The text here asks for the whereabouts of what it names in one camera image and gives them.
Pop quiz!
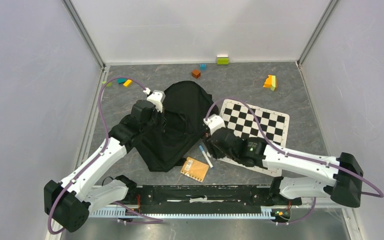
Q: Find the yellow small block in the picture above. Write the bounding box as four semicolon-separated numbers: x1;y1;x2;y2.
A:
123;79;133;88

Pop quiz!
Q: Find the black student backpack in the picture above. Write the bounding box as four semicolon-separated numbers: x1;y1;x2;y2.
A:
135;80;219;172

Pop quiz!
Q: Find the purple cable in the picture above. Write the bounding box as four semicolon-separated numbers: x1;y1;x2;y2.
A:
47;76;150;235
205;98;384;199

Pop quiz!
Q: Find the black white chessboard mat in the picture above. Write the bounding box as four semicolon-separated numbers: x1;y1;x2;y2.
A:
219;99;290;177

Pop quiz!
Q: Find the white cable duct strip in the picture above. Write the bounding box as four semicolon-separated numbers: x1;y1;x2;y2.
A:
89;205;275;220

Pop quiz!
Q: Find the green white block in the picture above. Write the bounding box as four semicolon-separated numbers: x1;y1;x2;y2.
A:
216;54;230;65

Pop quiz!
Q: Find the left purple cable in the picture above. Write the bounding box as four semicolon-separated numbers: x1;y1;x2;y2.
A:
47;76;150;235

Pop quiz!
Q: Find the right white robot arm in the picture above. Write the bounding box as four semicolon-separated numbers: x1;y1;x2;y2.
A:
203;128;364;208

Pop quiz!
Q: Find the green half-round block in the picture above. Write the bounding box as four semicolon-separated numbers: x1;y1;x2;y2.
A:
102;81;113;87

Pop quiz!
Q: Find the brown cube block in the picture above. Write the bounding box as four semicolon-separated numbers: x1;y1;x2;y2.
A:
191;69;201;79

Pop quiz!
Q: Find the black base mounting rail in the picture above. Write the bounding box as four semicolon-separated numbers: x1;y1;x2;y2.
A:
121;184;302;214

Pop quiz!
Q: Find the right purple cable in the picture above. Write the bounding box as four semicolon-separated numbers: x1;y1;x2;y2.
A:
205;98;384;199

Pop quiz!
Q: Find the yellow-green block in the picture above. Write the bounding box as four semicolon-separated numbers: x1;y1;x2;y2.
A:
270;75;278;91

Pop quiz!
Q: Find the small blue cube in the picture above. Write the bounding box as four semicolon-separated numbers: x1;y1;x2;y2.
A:
199;63;207;70

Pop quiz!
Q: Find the white blue marker pen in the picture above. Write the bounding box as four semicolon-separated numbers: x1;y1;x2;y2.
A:
198;144;214;169

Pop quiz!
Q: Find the brown spiral notebook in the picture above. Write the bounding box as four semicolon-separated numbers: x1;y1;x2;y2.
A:
180;157;210;183

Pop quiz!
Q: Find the teal block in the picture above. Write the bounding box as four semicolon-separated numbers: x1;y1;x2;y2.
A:
116;78;128;84

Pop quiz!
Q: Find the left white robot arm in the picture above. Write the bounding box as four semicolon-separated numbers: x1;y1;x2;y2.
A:
43;99;164;235

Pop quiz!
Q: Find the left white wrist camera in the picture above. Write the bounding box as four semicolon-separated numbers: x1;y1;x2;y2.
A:
142;88;166;113

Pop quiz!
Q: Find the orange stepped block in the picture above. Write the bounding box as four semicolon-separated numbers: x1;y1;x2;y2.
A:
263;75;275;89

